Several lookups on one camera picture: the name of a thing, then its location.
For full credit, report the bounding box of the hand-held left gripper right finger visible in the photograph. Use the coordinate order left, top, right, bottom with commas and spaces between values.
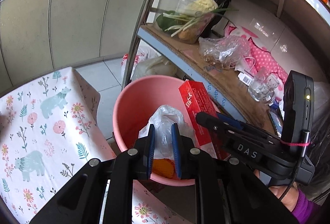
171, 123, 299, 224

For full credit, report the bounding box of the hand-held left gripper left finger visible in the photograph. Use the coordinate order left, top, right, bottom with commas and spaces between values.
29, 123, 156, 224

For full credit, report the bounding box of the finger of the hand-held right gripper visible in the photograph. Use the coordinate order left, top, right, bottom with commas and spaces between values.
217, 113, 248, 132
195, 111, 248, 149

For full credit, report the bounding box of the red cardboard box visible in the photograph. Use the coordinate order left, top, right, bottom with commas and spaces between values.
179, 80, 232, 162

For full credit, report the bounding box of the clear plastic bag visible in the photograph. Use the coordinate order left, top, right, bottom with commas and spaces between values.
139, 105, 196, 160

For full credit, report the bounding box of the pink plastic basin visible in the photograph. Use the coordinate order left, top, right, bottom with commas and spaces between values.
113, 75, 223, 187

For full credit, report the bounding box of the person's right forearm purple sleeve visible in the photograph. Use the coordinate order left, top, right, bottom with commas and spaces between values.
291, 188, 330, 224

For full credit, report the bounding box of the person's right hand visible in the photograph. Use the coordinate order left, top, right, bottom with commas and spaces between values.
253, 170, 301, 213

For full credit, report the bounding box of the small white box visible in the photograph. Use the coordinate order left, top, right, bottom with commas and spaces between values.
237, 72, 255, 85

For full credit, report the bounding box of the clear glass mug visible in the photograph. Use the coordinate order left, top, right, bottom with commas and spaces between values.
248, 67, 280, 105

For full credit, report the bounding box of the pink polka dot cloth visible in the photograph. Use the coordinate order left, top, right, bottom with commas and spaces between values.
224, 24, 290, 83

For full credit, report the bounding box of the crinkled clear bag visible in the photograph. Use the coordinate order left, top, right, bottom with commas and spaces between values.
198, 35, 252, 70

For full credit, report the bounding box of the white and red shopping bag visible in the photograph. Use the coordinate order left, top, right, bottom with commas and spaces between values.
121, 50, 179, 80

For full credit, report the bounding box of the printed vegetable bag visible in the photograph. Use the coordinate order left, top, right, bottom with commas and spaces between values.
178, 11, 216, 44

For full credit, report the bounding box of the floral bear tablecloth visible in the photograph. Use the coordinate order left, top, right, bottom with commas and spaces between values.
0, 66, 186, 224

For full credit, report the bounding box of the container with vegetables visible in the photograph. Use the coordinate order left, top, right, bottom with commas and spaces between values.
156, 8, 239, 37

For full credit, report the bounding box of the dark green vegetable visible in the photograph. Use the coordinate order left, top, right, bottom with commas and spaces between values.
156, 13, 179, 30

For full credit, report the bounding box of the cauliflower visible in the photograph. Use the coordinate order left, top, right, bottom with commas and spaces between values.
184, 0, 218, 14

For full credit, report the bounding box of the clear plastic container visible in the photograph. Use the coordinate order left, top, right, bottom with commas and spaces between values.
155, 0, 191, 30

